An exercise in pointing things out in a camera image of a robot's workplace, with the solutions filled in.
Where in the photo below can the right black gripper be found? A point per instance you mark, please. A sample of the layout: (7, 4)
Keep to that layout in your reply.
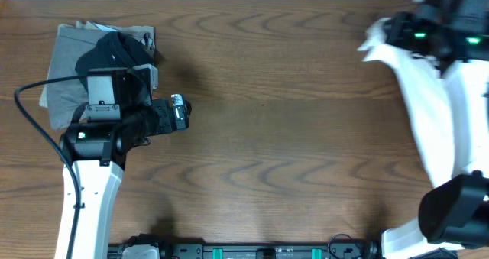
(390, 24)

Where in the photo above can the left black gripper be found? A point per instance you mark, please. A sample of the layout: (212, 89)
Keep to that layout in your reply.
(164, 123)

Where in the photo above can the white printed t-shirt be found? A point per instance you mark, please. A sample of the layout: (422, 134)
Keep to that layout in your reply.
(448, 112)

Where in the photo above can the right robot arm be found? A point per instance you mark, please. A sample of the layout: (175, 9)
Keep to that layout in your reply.
(453, 216)

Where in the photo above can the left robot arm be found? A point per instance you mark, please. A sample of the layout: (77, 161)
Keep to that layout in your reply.
(98, 151)

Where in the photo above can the beige folded garment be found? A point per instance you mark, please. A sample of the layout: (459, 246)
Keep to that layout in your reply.
(143, 31)

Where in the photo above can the black folded garment with logo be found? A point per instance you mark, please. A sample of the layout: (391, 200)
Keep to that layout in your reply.
(114, 50)

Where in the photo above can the grey folded garment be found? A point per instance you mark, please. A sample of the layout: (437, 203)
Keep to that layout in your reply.
(64, 97)

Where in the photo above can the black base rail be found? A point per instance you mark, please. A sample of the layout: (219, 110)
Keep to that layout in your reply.
(152, 246)

